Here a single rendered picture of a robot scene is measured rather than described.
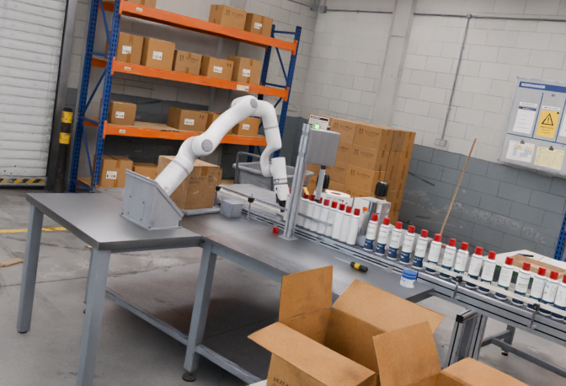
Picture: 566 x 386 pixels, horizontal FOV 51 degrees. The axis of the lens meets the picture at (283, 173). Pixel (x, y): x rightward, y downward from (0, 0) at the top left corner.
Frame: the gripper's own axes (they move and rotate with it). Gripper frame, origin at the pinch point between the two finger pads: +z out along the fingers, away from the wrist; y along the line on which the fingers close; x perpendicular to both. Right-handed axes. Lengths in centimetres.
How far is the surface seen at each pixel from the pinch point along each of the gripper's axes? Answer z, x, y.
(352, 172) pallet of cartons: -37, 142, 315
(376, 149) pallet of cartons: -60, 108, 315
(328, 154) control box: -28, -43, -9
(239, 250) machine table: 19, -20, -64
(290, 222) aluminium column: 8.5, -17.7, -16.9
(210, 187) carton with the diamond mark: -17.6, 36.1, -24.9
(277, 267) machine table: 28, -45, -64
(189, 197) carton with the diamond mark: -12, 38, -41
